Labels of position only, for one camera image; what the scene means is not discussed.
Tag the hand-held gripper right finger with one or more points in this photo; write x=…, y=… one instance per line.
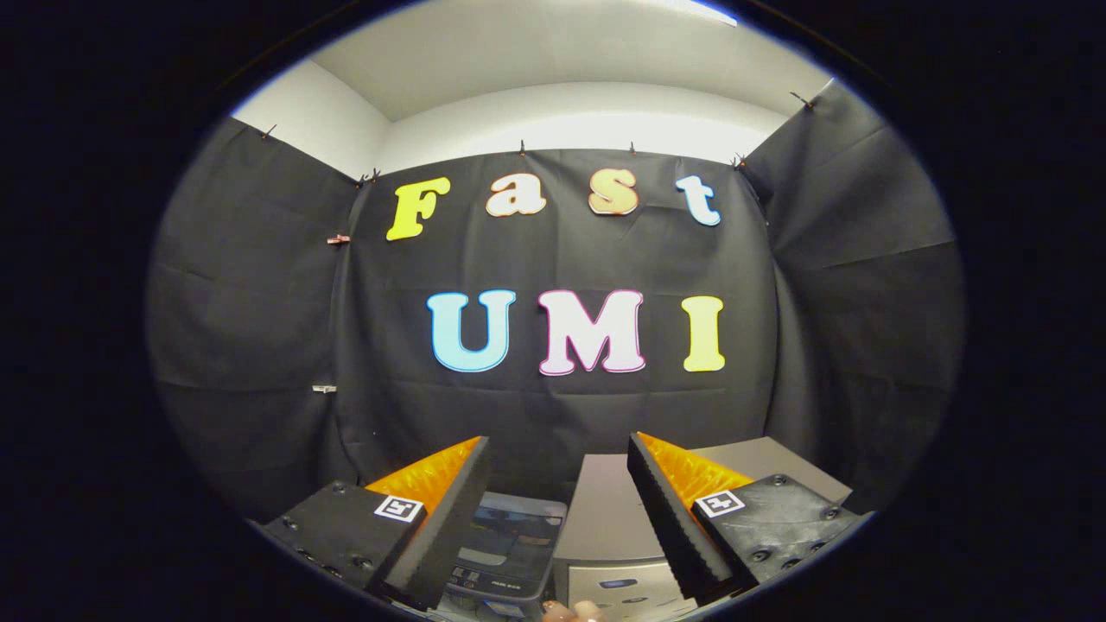
x=665, y=518

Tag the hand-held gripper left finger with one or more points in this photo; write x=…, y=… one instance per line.
x=449, y=518

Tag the dark top-loading washing machine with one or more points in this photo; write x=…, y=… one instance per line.
x=510, y=596

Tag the black backdrop cloth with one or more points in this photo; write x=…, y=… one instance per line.
x=562, y=259

